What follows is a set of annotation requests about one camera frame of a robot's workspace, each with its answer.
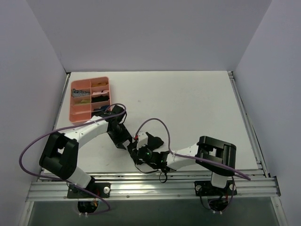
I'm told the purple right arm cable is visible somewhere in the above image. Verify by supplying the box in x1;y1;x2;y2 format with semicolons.
135;118;252;210

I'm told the yellow garment in box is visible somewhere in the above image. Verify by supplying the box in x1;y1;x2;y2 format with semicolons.
91;81;108;87

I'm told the olive garment in box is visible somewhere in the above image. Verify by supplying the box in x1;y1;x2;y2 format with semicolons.
78;99;90;105

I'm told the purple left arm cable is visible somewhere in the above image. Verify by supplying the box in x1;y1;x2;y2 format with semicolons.
18;103;127;215

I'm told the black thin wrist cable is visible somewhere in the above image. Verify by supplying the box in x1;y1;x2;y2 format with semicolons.
135;163;169;184

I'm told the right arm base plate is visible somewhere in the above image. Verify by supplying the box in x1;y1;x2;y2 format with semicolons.
194;180;237;197

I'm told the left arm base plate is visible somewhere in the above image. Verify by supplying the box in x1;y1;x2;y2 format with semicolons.
67;182;111;199

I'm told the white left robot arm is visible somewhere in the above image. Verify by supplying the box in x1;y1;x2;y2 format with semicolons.
39;104;132;197

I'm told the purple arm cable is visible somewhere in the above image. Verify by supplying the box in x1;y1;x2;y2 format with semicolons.
135;118;252;210
18;103;127;215

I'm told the striped rolled garment in box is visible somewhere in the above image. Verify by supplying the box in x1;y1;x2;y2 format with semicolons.
71;89;90;98

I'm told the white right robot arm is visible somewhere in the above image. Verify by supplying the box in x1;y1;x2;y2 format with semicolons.
127;132;237;194

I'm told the pink garment in box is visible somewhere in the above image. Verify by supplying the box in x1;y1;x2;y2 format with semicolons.
91;89;110;96

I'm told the navy garment in box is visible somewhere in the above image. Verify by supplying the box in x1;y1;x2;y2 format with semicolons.
93;105;109;112

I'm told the black rolled garment in box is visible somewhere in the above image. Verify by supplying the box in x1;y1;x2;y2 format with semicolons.
91;95;110;103

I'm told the pink compartment organizer box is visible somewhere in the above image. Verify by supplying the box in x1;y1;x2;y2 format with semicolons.
69;77;111;124

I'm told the black striped underwear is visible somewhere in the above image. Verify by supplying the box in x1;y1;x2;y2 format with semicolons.
146;132;164;151

